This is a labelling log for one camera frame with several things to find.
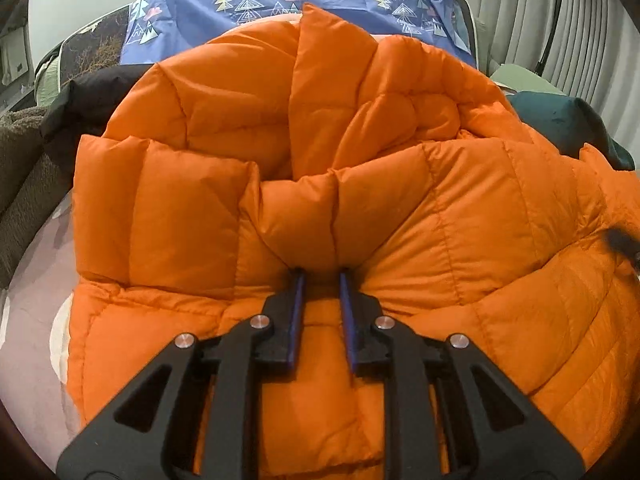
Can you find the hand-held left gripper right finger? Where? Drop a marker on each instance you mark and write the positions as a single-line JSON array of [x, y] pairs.
[[346, 310]]

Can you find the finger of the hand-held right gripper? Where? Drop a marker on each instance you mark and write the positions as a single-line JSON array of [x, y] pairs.
[[622, 241]]

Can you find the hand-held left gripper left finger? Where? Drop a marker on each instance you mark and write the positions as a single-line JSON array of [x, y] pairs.
[[298, 310]]

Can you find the orange puffer jacket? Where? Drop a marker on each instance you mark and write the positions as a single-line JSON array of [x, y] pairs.
[[450, 210]]

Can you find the dark green fleece garment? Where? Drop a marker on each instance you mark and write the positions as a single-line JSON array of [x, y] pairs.
[[550, 115]]

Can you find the light green pillow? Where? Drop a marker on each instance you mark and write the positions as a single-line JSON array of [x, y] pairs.
[[520, 77]]

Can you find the white pleated curtain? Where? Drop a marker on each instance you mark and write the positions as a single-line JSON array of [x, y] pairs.
[[600, 35]]

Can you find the black floor lamp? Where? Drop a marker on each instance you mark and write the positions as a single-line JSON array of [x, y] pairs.
[[552, 25]]

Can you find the pink dotted bed sheet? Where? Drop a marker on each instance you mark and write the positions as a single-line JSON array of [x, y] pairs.
[[30, 335]]

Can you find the black garment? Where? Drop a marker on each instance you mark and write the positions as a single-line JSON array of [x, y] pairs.
[[100, 90]]

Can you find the brown fleece blanket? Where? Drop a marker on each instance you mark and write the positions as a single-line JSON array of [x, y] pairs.
[[25, 160]]

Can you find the blue tree-print pillow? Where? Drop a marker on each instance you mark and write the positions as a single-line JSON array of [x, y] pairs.
[[200, 10]]

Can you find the dark branch-print pillow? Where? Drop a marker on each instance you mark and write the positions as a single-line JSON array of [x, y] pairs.
[[95, 45]]

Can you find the green quilted pillow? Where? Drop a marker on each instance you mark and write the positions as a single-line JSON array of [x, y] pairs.
[[47, 80]]

